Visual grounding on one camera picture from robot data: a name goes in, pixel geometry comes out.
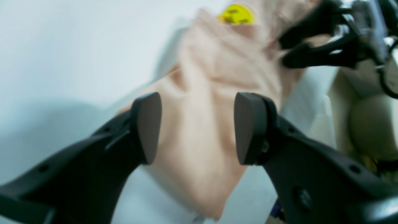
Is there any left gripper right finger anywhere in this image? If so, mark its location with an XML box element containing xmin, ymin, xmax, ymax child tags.
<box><xmin>234</xmin><ymin>92</ymin><xmax>398</xmax><ymax>224</ymax></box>

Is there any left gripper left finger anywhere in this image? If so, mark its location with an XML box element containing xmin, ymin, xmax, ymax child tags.
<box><xmin>0</xmin><ymin>92</ymin><xmax>162</xmax><ymax>224</ymax></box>

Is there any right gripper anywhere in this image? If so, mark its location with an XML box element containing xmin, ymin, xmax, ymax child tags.
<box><xmin>279</xmin><ymin>0</ymin><xmax>397</xmax><ymax>99</ymax></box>

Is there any peach orange t-shirt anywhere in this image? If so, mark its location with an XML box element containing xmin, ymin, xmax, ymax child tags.
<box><xmin>118</xmin><ymin>0</ymin><xmax>330</xmax><ymax>221</ymax></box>

